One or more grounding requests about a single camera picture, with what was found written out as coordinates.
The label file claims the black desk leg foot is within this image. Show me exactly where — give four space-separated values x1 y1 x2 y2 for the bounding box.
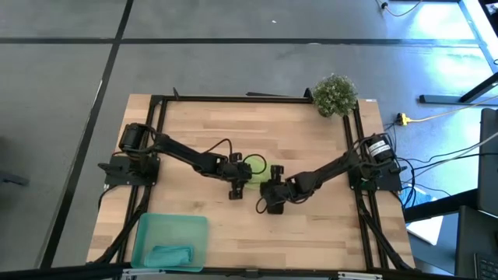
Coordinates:
418 72 498 106

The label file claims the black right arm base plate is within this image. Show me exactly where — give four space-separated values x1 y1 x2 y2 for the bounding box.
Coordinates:
349 166 404 192

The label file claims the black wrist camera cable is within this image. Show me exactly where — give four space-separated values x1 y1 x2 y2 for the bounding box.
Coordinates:
254 195 271 215
203 138 268 177

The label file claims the yellow extension cable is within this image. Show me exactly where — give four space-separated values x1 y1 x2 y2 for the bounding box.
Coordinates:
407 95 498 124

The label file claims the black keyboard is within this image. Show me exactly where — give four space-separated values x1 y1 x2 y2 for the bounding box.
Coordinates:
473 252 498 280

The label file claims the white paper sheet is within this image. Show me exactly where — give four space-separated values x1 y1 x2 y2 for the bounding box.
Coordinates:
406 215 445 247

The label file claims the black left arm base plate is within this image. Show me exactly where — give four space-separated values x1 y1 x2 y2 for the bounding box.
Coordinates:
97 155 161 187

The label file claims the black aluminium table frame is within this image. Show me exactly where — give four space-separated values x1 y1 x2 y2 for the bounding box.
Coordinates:
0 87 468 280

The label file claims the lime green microfiber towel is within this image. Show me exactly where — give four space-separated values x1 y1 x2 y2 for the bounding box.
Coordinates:
242 153 279 191

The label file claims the black left wrist camera cable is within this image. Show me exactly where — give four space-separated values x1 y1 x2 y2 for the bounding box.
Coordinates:
203 138 268 177

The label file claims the cable with black plug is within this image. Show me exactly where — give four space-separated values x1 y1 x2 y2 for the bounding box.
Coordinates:
375 0 423 19

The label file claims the black power cable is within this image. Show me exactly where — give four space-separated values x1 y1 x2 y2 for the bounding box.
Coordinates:
404 152 498 176

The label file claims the black computer monitor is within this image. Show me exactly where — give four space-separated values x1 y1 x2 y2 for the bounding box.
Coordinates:
477 107 498 217

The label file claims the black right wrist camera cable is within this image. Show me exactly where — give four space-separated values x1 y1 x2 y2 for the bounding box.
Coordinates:
254 195 271 215

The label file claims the grey cable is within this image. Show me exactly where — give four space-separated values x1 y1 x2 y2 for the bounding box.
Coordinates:
443 131 498 163

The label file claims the blue cloth bundle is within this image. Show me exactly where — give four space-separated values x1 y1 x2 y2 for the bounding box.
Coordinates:
400 184 433 209

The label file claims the teal microfiber towel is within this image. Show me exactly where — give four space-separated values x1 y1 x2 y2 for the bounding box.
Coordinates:
143 244 195 269

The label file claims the green mesh basket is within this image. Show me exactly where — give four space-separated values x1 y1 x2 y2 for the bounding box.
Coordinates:
131 212 210 273

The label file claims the silver metal bracket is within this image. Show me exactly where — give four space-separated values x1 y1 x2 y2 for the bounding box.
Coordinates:
337 271 384 280
121 267 169 280

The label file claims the black desk crossbar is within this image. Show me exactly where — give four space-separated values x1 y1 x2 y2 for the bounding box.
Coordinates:
403 188 479 224

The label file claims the small artificial potted plant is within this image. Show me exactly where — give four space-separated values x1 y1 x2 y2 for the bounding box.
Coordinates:
310 73 359 118

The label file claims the black desk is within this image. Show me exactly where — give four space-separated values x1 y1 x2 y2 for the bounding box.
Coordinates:
454 205 498 280

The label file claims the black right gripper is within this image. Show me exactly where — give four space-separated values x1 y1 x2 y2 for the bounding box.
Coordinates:
259 165 301 215

